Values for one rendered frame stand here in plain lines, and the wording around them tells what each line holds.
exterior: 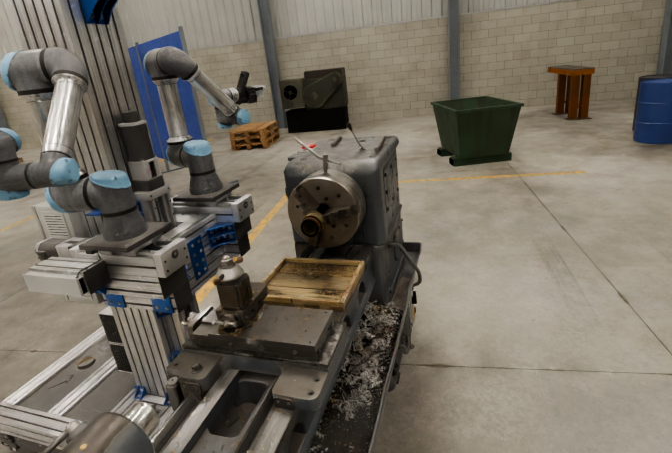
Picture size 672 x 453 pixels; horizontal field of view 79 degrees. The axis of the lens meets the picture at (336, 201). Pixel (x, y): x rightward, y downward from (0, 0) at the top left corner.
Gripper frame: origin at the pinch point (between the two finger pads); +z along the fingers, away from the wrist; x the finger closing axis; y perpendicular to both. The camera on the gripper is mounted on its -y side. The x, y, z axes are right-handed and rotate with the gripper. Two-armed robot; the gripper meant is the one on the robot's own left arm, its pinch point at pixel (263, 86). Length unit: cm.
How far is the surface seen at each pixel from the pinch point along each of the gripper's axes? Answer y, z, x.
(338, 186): 27, -38, 84
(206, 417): 58, -121, 108
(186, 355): 56, -113, 88
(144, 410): 32, -137, 118
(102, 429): 28, -144, 120
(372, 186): 32, -20, 88
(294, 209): 40, -46, 67
